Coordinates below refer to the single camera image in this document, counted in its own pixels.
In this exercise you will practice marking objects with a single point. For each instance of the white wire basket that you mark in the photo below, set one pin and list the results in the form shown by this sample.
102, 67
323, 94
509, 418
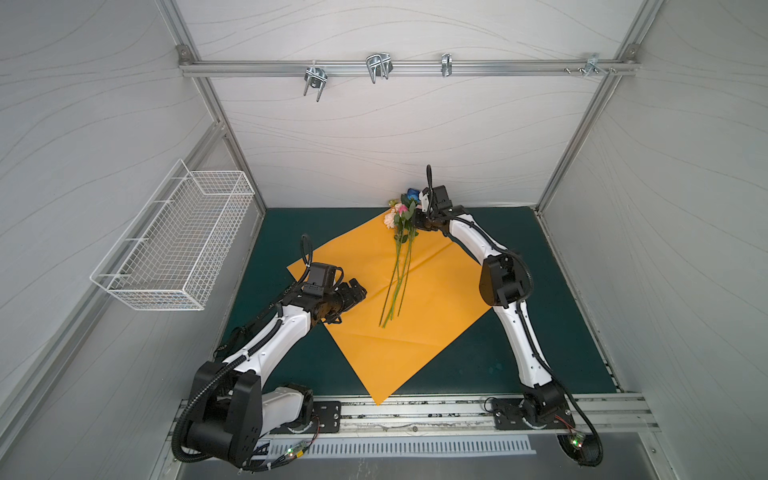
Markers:
171, 253

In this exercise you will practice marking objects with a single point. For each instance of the small metal hook bracket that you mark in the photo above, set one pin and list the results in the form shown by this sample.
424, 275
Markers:
446, 65

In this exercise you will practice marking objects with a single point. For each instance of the white slotted cable duct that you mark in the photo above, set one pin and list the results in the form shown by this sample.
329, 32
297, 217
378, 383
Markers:
462, 446

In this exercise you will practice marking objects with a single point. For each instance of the blue fake flower stem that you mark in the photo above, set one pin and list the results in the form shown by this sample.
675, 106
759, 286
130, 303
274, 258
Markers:
413, 195

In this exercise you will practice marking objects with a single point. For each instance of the middle metal U-bolt clamp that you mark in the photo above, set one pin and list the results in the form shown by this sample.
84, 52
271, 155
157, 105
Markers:
379, 65

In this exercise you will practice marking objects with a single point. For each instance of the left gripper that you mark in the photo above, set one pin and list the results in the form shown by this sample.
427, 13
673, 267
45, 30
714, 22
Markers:
348, 299

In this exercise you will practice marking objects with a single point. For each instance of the aluminium cross rail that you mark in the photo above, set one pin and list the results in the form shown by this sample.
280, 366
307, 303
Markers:
401, 68

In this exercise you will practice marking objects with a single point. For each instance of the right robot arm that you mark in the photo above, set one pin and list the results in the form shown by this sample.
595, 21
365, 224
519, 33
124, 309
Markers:
505, 285

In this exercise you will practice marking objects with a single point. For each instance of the metal u-bolt clamp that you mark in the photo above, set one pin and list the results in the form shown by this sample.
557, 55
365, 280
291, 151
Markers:
379, 65
315, 78

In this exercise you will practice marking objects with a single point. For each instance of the left metal U-bolt clamp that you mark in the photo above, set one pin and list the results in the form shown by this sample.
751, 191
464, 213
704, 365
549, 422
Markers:
315, 78

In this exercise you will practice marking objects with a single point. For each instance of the dark pink fake flower stem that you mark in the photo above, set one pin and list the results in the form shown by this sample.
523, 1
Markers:
401, 283

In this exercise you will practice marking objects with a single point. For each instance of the peach fake flower stem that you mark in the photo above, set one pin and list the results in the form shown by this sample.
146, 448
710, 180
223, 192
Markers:
393, 220

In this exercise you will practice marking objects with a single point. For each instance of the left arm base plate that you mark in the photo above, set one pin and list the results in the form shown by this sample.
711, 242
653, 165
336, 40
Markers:
322, 417

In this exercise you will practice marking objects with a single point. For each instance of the orange wrapping paper sheet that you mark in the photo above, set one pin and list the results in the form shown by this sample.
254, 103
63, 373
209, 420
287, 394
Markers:
357, 355

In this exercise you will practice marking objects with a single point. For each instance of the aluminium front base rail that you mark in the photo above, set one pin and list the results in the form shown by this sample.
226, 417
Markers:
472, 415

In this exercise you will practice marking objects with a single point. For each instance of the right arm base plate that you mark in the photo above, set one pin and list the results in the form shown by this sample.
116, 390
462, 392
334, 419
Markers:
520, 413

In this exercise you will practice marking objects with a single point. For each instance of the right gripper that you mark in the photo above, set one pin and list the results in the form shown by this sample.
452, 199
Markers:
420, 215

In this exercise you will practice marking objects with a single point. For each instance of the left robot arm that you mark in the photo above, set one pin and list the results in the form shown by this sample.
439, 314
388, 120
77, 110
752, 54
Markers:
228, 410

